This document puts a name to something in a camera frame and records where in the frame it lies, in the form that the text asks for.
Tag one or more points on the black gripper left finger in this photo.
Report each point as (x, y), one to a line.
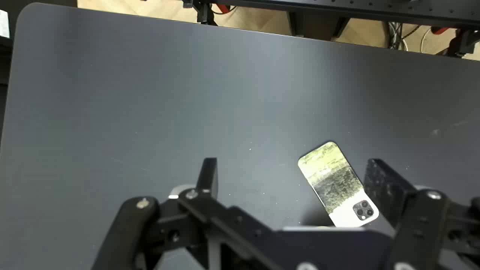
(207, 179)

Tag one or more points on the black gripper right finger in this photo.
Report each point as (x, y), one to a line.
(387, 190)

